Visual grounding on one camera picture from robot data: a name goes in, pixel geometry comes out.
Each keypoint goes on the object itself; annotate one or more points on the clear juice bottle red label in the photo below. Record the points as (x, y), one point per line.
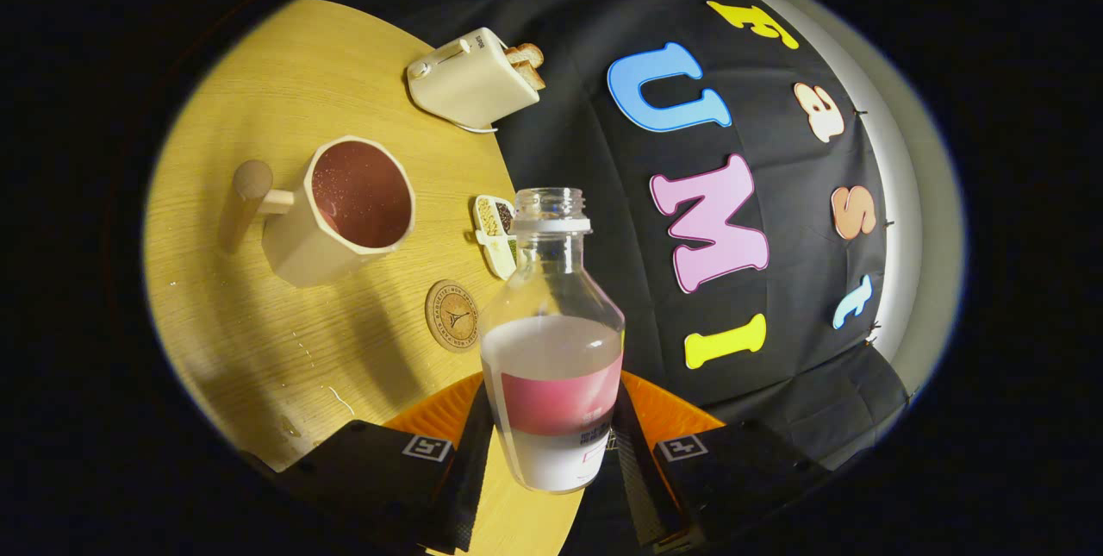
(551, 349)

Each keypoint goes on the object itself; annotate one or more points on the round cork coaster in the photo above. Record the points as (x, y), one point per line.
(451, 316)

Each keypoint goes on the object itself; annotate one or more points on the toast slice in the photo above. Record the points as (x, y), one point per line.
(527, 54)
(534, 77)

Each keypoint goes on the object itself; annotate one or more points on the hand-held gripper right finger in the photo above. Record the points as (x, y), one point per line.
(642, 487)

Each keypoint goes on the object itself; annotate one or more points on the wooden table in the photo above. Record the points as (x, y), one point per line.
(258, 340)

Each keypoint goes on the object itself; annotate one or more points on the white divided seed dish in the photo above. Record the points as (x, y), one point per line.
(495, 246)

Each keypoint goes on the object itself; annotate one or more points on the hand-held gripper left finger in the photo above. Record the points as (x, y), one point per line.
(461, 487)

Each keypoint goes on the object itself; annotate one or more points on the cream toaster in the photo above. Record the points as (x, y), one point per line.
(470, 78)

